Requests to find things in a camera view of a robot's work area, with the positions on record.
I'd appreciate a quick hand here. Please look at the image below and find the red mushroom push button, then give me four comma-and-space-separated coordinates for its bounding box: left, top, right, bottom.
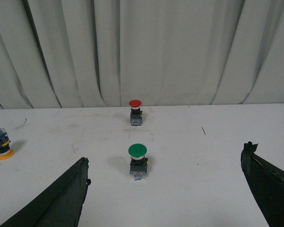
129, 99, 142, 126

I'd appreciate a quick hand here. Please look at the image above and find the white pleated curtain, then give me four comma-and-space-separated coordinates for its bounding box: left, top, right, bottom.
0, 0, 284, 109

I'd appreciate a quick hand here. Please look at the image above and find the yellow mushroom push button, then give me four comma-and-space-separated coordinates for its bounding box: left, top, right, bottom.
0, 128, 15, 160

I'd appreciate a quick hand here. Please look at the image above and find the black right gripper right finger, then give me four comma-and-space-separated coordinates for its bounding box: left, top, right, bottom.
240, 141, 284, 227

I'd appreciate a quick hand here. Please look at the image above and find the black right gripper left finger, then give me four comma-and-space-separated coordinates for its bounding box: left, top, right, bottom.
1, 157, 91, 227

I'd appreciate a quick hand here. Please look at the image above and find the green mushroom push button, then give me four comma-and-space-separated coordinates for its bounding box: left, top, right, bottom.
128, 143, 148, 180

